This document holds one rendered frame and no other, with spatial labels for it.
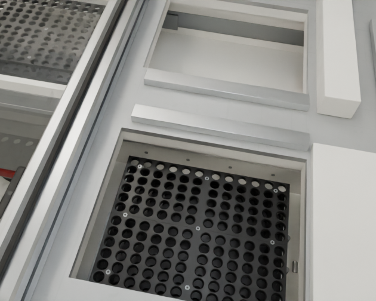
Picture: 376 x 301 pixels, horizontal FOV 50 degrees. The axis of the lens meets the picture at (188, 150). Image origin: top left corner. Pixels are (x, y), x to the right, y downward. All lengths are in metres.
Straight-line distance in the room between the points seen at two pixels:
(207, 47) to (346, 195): 0.44
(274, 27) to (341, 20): 0.17
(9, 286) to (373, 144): 0.46
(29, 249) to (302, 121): 0.37
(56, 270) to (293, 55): 0.60
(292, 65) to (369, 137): 0.29
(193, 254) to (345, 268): 0.17
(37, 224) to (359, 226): 0.34
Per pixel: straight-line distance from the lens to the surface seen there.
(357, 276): 0.47
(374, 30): 0.74
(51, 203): 0.44
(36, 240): 0.42
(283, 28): 0.82
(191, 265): 0.49
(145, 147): 0.58
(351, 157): 0.54
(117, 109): 0.55
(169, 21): 0.83
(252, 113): 0.56
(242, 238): 0.51
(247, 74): 0.78
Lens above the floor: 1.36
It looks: 55 degrees down
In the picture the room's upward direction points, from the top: 5 degrees clockwise
